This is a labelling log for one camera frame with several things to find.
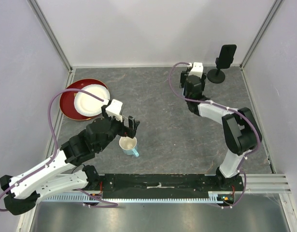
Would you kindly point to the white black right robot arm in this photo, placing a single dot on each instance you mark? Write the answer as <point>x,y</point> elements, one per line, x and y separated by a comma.
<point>241,132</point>

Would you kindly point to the aluminium frame post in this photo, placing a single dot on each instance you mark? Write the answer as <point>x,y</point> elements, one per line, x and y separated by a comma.
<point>262,30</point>
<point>49,32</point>

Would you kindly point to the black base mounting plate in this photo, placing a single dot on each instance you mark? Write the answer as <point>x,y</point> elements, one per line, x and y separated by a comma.
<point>201,182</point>

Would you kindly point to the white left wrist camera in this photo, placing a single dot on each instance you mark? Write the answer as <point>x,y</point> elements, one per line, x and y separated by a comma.
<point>112,108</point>

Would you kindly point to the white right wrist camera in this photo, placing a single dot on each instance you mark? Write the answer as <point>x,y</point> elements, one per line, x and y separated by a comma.
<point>195,69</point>

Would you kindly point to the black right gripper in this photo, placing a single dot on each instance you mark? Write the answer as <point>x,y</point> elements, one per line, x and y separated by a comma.
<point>183,74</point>

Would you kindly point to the aluminium frame post left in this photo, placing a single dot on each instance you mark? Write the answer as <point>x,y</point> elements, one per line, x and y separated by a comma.
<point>49,32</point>

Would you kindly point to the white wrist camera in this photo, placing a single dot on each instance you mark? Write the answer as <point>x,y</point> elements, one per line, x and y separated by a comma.
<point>112,108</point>
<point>195,69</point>

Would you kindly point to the light blue mug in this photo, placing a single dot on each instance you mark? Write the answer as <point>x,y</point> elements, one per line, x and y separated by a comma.
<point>129,146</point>

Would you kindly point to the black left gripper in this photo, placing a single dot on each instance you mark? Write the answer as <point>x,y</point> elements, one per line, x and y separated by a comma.
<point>130,131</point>

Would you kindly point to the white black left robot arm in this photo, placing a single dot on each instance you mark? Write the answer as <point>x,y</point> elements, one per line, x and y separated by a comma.
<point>22,193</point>

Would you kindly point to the white round plate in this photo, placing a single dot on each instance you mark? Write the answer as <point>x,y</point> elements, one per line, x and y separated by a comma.
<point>89,106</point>

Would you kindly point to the black round-base phone holder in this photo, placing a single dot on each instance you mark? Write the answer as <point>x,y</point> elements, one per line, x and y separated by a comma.
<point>216,76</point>

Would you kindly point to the red round tray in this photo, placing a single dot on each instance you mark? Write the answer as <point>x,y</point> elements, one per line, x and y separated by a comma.
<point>67,99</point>

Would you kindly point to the aluminium frame post right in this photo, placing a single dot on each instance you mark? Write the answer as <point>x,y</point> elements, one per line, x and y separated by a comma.
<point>262,30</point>

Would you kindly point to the black phone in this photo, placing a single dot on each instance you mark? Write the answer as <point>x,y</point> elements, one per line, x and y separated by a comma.
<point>226,56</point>

